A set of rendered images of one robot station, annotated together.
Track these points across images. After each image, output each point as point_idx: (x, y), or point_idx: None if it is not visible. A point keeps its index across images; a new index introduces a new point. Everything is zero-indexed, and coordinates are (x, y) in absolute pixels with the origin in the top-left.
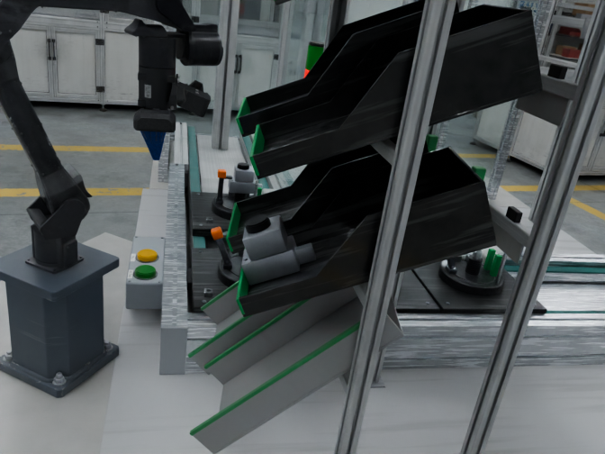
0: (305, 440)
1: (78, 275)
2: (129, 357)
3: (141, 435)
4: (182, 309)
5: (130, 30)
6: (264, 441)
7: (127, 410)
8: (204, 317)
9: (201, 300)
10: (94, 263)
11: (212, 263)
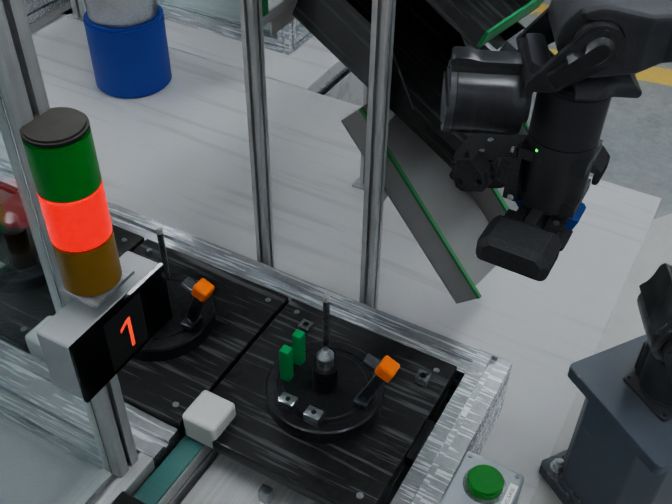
0: (400, 275)
1: (635, 347)
2: (527, 457)
3: (550, 347)
4: (468, 382)
5: (635, 77)
6: (438, 291)
7: (555, 381)
8: (447, 356)
9: (439, 374)
10: (608, 364)
11: (362, 451)
